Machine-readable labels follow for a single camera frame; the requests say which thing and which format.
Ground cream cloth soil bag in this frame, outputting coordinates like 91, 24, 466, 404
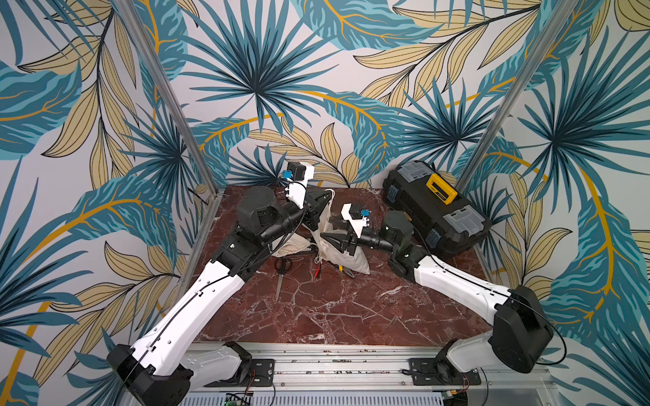
311, 189, 370, 275

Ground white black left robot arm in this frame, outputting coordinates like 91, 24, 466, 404
107, 182, 333, 405

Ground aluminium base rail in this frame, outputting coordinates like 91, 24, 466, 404
118, 341, 560, 406

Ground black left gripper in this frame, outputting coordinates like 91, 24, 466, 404
259, 187, 335, 245

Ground aluminium right corner post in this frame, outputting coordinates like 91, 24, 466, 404
456, 1, 578, 193

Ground aluminium left corner post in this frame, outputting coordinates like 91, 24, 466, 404
108, 0, 220, 194

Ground black toolbox yellow handle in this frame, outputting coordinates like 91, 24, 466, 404
383, 161, 493, 259

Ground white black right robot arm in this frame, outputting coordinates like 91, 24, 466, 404
322, 211, 558, 382

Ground black handled scissors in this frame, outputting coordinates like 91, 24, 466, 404
274, 256, 293, 299

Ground aluminium corner post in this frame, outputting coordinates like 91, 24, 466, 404
108, 0, 220, 194
456, 1, 578, 193

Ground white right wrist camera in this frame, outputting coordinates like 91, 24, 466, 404
341, 203, 371, 238

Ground yellow handled pliers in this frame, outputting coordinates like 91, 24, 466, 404
335, 266, 355, 279

